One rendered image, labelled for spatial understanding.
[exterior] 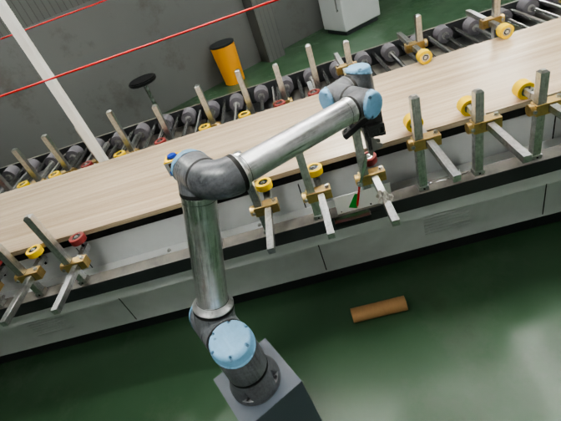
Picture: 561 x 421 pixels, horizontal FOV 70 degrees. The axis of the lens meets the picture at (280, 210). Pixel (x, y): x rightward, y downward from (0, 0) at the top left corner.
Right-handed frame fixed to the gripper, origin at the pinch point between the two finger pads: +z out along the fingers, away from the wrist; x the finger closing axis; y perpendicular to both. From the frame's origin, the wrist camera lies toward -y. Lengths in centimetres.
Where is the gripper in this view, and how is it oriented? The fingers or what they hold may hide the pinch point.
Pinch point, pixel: (369, 154)
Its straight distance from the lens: 169.9
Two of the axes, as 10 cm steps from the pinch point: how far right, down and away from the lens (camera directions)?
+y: 9.5, -2.8, -1.4
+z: 3.1, 7.5, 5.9
